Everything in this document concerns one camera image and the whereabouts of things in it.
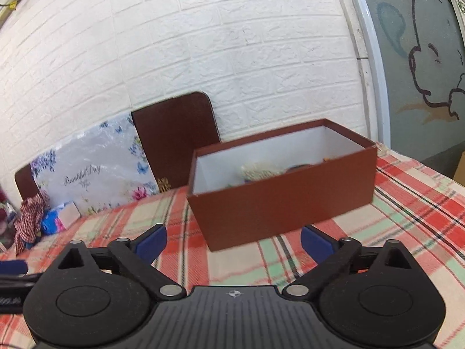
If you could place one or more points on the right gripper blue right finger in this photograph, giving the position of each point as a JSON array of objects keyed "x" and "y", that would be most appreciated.
[{"x": 318, "y": 245}]

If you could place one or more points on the glass door with cartoon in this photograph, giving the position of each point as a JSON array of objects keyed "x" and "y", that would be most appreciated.
[{"x": 416, "y": 51}]

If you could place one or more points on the red checkered cloth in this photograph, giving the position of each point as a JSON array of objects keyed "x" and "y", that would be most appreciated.
[{"x": 29, "y": 224}]

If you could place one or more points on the red plaid blanket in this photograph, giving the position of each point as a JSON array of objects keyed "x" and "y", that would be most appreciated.
[{"x": 411, "y": 203}]

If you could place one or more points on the dark brown wooden headboard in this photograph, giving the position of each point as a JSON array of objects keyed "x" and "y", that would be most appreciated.
[{"x": 170, "y": 131}]

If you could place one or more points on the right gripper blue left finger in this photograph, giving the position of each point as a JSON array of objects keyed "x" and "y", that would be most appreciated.
[{"x": 149, "y": 245}]

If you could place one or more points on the open cardboard box on floor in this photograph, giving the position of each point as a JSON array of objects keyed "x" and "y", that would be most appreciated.
[{"x": 459, "y": 175}]

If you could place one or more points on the pile of clutter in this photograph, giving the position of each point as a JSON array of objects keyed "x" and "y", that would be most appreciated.
[{"x": 8, "y": 215}]

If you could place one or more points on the blue tape roll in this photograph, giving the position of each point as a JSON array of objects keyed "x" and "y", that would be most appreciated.
[{"x": 298, "y": 167}]

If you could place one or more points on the blue floral tissue pack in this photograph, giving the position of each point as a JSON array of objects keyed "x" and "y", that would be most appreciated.
[{"x": 60, "y": 218}]

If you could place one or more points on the brown cardboard shoe box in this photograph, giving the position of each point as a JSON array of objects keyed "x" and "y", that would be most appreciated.
[{"x": 231, "y": 212}]

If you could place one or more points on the clear bag of beads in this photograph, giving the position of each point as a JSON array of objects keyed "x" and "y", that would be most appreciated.
[{"x": 259, "y": 171}]

